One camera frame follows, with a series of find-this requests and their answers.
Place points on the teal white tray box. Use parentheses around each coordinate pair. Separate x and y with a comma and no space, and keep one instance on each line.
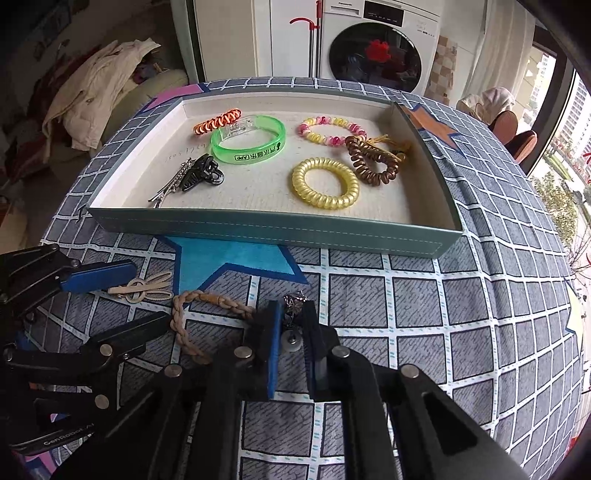
(414,215)

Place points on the silver rhinestone hair clip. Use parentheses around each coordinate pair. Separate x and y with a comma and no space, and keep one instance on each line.
(172,185)

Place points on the beige bow hair clip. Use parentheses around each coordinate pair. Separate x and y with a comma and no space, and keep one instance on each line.
(154,288)

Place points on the beige bag on chair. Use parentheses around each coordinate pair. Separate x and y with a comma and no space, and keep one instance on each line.
(487,105)

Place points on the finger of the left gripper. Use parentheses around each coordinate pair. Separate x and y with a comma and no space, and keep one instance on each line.
(98,276)
(126,340)

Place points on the brown chair near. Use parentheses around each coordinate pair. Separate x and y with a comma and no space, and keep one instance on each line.
(522,145)

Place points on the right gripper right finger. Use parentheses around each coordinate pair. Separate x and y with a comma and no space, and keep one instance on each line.
(318,343)

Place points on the grey checked star tablecloth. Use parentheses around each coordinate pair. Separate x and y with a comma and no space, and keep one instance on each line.
(487,321)

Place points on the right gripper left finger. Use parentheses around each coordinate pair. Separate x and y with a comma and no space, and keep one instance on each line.
(263,337)

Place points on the black claw hair clip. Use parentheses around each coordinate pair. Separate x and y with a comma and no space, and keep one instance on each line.
(204,169)

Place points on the lower white washing machine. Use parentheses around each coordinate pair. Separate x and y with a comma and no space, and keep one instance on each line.
(380,42)

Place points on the green translucent bangle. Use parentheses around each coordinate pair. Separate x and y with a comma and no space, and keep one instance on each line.
(251,139)

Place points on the brown chair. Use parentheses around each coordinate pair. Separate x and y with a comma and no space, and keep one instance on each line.
(522,145)
(505,126)

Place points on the cream white jacket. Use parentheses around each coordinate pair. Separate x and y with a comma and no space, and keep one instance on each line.
(84,103)

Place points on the olive green armchair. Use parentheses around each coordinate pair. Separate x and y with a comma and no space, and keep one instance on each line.
(66,163)

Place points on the brown chair far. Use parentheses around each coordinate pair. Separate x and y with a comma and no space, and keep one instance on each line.
(505,126)

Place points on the red handled mop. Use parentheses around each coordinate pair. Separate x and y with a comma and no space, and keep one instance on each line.
(314,30)

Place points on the white cabinet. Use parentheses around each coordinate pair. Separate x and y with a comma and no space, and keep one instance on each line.
(234,39)

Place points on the checkered hanging towel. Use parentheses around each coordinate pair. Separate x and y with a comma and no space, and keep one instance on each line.
(441,80)

